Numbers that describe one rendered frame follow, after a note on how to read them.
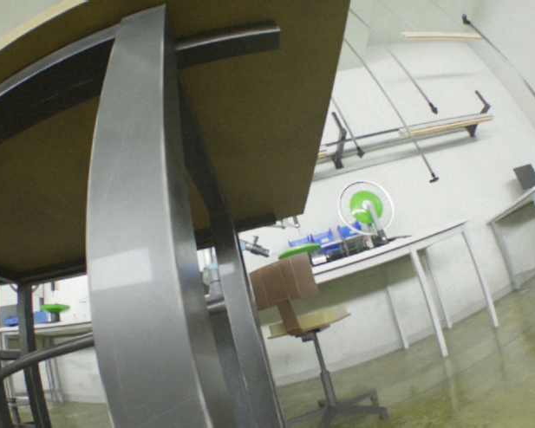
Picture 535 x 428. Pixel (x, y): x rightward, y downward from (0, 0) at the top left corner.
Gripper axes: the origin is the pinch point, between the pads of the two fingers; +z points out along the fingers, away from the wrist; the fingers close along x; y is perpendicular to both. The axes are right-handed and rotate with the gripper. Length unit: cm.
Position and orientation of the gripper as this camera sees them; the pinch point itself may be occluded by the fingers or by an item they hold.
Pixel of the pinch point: (278, 254)
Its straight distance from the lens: 195.2
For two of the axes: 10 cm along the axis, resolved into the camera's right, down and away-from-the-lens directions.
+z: 9.3, 3.4, -1.3
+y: -3.6, 8.5, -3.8
